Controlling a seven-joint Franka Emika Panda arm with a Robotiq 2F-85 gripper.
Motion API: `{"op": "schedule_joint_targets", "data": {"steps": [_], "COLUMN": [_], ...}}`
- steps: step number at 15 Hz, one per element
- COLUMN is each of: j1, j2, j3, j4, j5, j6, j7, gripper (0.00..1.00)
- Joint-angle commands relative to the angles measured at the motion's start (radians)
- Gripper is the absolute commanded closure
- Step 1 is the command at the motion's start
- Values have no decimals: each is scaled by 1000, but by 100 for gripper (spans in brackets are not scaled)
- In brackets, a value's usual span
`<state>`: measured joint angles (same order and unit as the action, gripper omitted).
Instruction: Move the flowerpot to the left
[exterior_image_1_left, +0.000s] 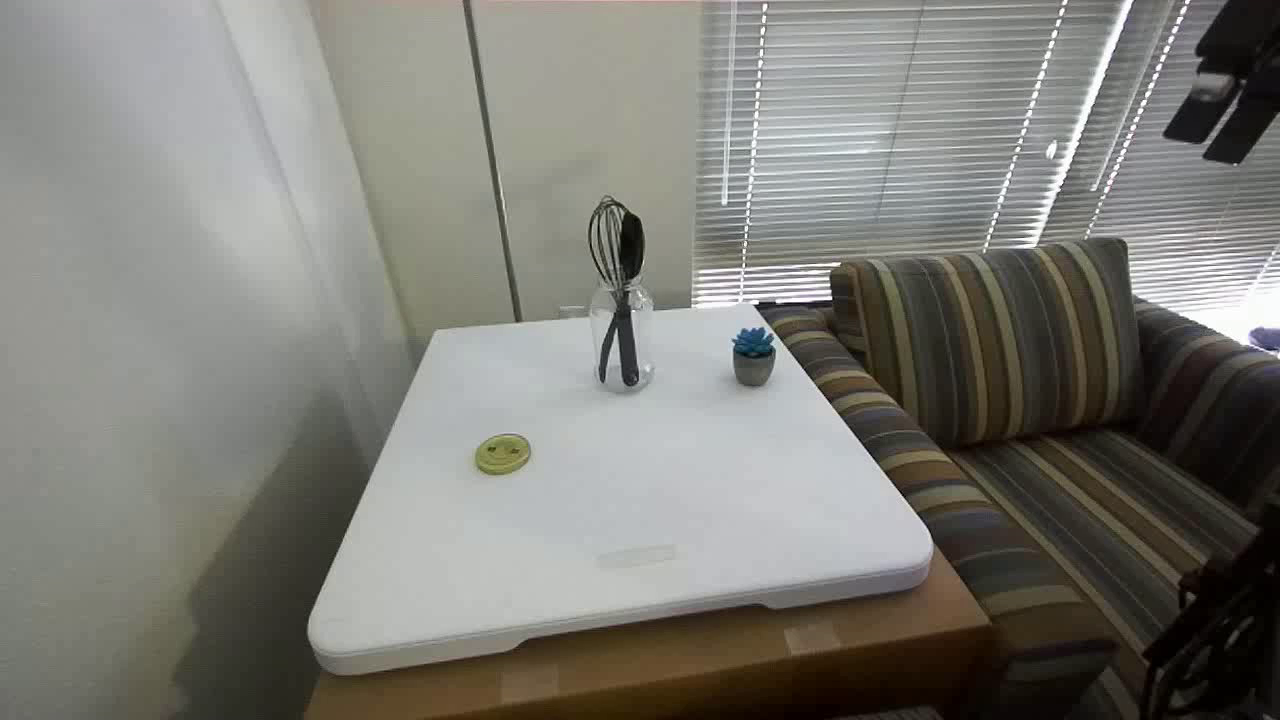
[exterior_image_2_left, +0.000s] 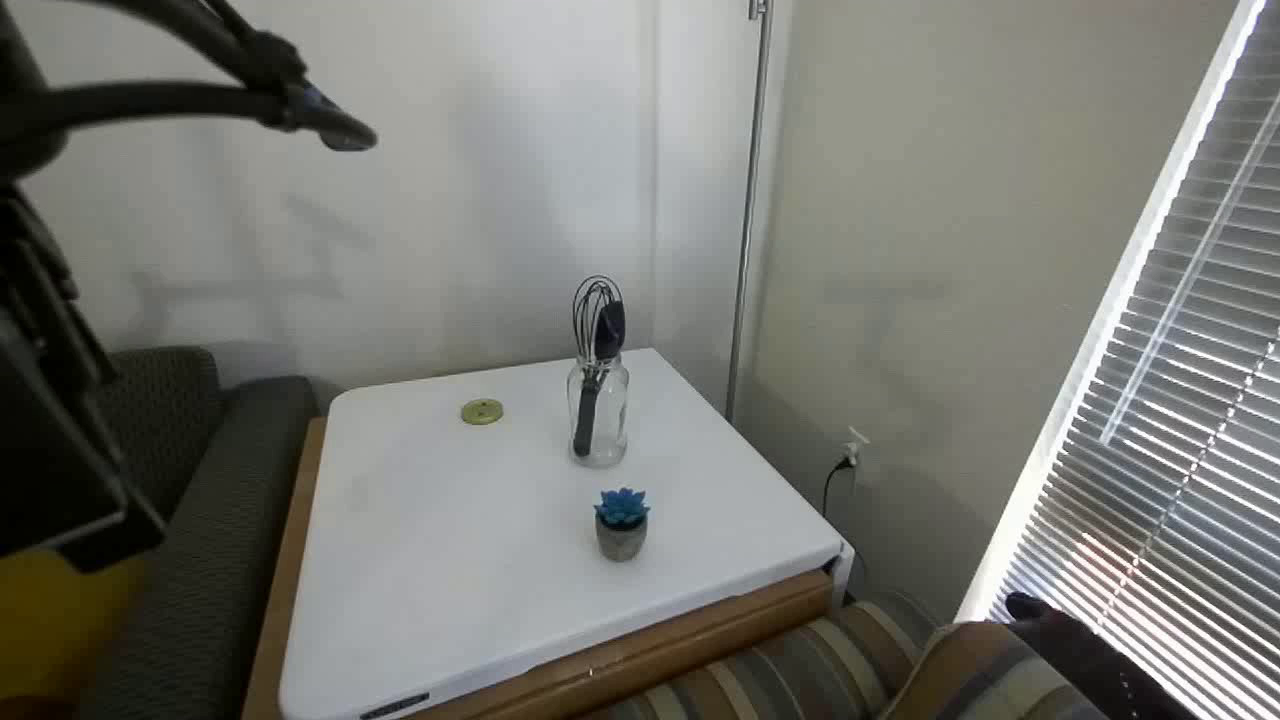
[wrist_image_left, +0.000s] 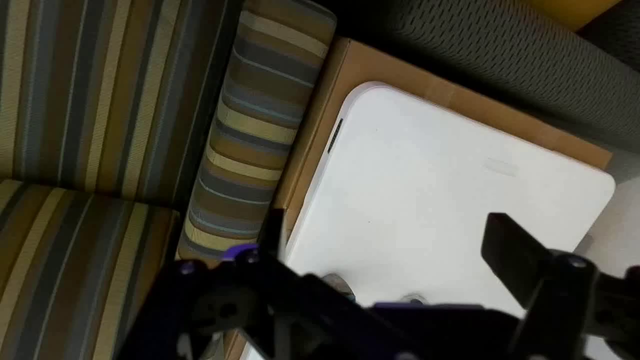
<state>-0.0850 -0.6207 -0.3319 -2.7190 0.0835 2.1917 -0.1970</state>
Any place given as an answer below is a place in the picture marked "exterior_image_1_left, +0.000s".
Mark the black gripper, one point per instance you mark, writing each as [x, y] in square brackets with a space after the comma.
[1246, 45]

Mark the small blue item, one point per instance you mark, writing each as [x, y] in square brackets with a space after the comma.
[1266, 338]

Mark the white window blinds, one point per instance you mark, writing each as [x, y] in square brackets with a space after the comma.
[906, 132]

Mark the striped sofa cushion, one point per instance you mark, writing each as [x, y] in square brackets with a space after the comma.
[1000, 346]

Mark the striped fabric sofa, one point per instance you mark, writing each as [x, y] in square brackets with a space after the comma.
[1065, 535]

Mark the black kitchen utensil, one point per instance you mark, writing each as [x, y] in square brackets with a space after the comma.
[635, 245]

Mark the clear glass jar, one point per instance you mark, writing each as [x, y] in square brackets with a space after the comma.
[640, 361]

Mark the white table board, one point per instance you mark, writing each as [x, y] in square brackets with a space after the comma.
[802, 654]

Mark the yellow-green round disc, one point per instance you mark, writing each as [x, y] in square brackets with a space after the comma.
[501, 453]

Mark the black metal frame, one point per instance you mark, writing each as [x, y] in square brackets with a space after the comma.
[1220, 626]

